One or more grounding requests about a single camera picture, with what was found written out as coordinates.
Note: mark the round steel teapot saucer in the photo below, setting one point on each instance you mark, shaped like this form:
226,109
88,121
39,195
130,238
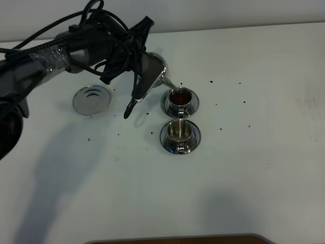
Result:
91,100

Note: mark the near stainless steel saucer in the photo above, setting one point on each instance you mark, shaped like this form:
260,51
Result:
195,141

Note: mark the far stainless steel saucer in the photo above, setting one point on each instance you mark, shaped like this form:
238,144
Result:
190,110

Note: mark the stainless steel teacup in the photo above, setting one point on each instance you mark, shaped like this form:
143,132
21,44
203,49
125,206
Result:
179,136
179,100

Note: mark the stainless steel saucer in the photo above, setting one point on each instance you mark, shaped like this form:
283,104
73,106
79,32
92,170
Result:
195,141
190,110

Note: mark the far stainless steel teacup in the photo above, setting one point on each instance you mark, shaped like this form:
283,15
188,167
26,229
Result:
179,100

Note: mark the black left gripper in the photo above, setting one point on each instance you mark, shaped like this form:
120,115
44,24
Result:
120,50

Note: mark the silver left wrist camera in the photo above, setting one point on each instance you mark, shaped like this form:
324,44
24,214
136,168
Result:
137,94

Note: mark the near stainless steel teacup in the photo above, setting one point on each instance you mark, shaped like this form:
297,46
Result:
179,136

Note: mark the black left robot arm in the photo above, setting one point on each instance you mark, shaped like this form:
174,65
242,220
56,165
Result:
23,70

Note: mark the stainless steel teapot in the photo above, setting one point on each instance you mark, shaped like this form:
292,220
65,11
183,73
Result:
154,72

